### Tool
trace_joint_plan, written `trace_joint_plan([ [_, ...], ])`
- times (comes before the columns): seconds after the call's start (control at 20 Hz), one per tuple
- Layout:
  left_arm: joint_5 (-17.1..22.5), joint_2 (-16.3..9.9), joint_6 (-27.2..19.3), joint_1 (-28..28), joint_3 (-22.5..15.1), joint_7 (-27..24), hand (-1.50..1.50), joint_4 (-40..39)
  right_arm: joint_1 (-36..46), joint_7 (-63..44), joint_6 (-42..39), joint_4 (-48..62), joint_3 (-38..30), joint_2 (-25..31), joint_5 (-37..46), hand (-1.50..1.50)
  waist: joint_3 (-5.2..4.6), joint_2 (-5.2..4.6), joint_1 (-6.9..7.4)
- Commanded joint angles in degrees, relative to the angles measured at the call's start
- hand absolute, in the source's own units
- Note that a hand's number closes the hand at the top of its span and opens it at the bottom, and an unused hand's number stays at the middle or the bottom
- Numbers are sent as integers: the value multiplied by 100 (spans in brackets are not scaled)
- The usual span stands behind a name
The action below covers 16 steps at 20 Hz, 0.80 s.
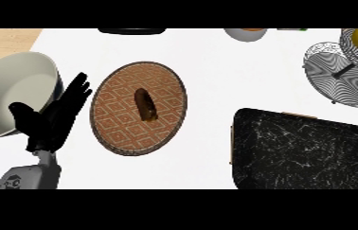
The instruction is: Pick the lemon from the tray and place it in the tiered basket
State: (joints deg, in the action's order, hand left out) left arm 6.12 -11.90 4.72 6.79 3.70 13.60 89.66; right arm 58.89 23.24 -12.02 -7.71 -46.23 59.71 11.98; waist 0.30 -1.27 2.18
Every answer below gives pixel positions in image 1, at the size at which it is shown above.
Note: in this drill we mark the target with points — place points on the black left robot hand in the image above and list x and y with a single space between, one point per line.
50 120

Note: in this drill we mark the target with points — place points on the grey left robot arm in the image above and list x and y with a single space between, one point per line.
33 175

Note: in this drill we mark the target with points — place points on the black marble tray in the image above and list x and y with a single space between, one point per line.
298 151

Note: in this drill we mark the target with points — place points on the yellow lemon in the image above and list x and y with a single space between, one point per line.
356 38

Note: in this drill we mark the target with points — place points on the large white bowl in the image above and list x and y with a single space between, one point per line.
26 88

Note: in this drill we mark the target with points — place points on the round orange patterned placemat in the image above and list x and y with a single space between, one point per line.
116 123

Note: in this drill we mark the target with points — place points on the brown oblong food item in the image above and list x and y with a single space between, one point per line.
146 104

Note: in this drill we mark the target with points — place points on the pale wooden board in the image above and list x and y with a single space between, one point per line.
16 39

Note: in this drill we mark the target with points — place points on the black round object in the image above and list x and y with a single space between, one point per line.
133 31

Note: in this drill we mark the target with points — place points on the small grey bowl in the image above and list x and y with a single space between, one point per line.
246 34

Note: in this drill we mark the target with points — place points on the green and white object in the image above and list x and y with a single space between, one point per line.
292 29

